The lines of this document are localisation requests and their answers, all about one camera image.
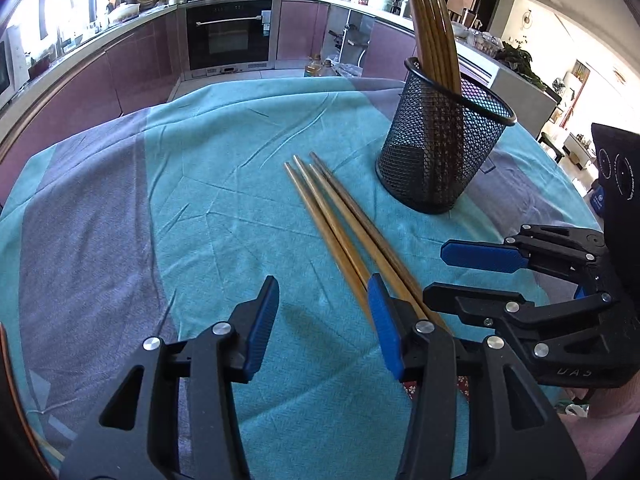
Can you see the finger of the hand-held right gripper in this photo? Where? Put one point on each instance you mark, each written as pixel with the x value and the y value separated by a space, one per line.
pixel 480 256
pixel 460 300

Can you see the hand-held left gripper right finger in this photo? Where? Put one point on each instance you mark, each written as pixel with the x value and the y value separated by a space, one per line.
pixel 385 325

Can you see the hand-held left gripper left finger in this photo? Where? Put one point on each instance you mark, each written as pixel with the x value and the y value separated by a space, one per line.
pixel 260 325

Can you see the black mesh utensil holder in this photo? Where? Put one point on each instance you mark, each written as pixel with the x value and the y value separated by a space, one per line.
pixel 435 160

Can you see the bunch of wooden chopsticks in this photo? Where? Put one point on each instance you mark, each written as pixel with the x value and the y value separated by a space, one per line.
pixel 435 35

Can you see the dark bar stool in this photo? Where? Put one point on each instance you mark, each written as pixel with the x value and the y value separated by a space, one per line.
pixel 552 145

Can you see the leafy green vegetables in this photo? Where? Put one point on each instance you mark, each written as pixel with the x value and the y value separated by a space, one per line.
pixel 520 65

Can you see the teal and purple tablecloth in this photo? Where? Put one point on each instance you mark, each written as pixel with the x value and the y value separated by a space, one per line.
pixel 200 185

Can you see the clear egg container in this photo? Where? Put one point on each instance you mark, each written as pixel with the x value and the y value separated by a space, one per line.
pixel 485 42

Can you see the yellow cooking oil bottle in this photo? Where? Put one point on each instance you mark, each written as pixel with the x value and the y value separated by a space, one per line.
pixel 313 67

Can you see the purple kitchen base cabinets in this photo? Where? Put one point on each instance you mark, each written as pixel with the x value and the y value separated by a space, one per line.
pixel 125 75

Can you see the black built-in oven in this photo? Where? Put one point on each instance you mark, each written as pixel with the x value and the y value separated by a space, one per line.
pixel 225 35

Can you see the white casserole pot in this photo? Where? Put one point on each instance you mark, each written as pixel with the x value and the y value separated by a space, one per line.
pixel 123 12

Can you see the white microwave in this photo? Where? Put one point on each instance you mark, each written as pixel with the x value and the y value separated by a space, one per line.
pixel 10 70

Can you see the kitchen window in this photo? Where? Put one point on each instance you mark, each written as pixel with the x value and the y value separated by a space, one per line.
pixel 45 0

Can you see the wall clock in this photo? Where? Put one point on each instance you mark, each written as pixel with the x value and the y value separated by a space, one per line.
pixel 526 20

